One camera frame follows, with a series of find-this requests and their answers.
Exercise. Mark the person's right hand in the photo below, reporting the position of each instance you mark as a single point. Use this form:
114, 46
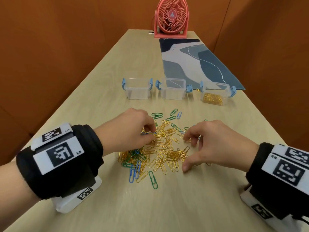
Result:
222, 147

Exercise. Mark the person's left hand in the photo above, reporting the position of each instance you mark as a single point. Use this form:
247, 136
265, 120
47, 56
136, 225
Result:
128, 130

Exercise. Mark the single blue paper clip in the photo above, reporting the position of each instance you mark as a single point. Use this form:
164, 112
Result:
148, 133

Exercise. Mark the clear box with blue latches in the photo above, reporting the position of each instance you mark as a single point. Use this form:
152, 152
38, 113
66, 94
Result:
172, 92
137, 92
214, 88

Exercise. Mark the pile of mixed paper clips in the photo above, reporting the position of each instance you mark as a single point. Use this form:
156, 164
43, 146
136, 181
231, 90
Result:
166, 152

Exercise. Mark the heap of gold paper clips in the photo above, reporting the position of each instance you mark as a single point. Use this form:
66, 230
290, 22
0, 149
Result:
212, 99

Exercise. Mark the black right wristband with tags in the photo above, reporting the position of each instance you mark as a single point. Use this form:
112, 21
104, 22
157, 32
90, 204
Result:
260, 181

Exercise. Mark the black wristband with tags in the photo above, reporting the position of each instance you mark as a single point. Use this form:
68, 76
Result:
72, 181
260, 181

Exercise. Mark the black left wristband with tags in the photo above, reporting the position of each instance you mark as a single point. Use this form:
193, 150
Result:
72, 181

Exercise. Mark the blue patterned desk mat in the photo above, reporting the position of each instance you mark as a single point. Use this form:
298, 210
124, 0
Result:
212, 67

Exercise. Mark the pink desk fan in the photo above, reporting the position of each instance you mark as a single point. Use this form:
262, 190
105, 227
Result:
172, 15

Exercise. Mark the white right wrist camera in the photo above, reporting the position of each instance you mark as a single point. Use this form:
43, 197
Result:
248, 200

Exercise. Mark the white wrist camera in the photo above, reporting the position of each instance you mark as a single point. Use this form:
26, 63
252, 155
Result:
248, 200
67, 204

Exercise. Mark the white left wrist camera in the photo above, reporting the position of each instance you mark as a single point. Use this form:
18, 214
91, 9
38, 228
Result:
67, 204

